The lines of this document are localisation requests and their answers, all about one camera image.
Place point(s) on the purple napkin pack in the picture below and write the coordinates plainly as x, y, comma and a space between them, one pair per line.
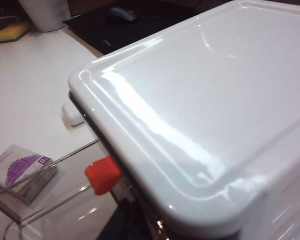
22, 165

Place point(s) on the white earbuds case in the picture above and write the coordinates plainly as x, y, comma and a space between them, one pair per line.
71, 115

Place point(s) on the black desk mat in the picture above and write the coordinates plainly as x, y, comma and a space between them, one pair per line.
130, 32

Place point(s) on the black computer mouse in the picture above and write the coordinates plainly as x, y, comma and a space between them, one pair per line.
123, 13

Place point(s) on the white cylindrical cup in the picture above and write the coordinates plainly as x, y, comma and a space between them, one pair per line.
45, 15

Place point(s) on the yellow sponge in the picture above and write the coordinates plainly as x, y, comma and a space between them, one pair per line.
12, 31

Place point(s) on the white drawer cabinet frame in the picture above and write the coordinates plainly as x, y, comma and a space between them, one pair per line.
190, 100

